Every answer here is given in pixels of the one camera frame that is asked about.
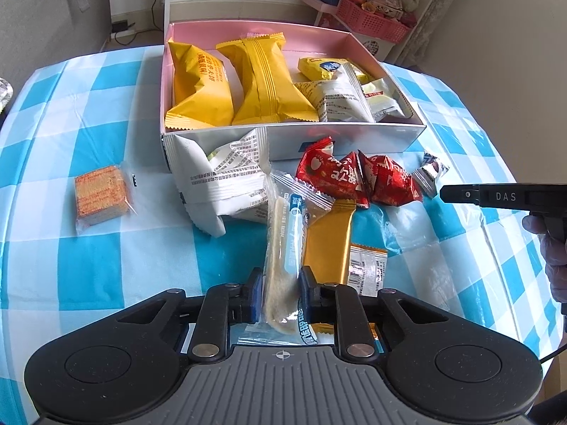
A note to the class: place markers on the white snack packet grey text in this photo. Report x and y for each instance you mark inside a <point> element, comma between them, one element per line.
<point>341,102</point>

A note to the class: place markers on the white snack packet green print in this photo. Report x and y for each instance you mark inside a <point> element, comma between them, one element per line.
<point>221,186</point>

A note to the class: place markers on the yellow snack packet printed text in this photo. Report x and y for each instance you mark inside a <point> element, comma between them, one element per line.
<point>199,88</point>

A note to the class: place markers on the gold snack packet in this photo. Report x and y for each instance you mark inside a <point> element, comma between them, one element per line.
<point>328,243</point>

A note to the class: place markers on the silver box with pink lining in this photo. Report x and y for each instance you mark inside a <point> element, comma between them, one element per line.
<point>354,139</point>

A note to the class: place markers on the small silver foil packet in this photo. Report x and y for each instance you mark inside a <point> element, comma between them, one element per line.
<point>432,172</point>

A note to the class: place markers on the yellow snack packet ribbed seam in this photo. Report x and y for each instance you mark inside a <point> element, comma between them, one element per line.
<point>265,84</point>

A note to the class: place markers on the person's right hand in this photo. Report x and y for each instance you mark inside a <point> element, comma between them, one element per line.
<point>556,270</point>

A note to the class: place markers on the dark red snack packet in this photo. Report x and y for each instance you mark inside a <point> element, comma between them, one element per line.
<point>392,181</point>

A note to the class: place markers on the pink step shelf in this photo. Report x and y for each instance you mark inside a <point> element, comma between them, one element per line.
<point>319,6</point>

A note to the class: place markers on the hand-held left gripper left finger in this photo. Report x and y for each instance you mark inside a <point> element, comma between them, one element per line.
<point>254,294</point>

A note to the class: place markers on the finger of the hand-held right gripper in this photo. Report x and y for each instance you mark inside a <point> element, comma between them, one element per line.
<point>458,194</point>

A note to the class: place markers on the grey sofa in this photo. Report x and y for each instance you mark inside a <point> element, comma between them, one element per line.
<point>53,22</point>

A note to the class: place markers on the clear orange wafer packet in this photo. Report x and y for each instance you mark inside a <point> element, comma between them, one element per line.
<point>102,195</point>

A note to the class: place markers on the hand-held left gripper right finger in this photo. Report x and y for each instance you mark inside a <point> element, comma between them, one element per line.
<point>306,294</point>

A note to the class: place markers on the large pink plastic basket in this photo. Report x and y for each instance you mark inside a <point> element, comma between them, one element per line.
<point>372,20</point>

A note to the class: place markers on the white snack packet red label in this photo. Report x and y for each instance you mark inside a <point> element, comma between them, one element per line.
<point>385,102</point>

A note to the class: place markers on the blue checked tablecloth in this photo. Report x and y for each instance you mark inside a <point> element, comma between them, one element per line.
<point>66,274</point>

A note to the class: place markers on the red snack packet white print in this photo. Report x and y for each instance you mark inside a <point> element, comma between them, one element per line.
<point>330,172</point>

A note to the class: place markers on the small yellow packet blue label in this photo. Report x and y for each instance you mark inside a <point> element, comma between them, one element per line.
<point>321,68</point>

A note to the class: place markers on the clear bread packet blue label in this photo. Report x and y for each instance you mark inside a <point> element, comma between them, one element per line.
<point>283,248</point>

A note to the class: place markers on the printed storage box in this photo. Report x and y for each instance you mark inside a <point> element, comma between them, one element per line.
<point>378,46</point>

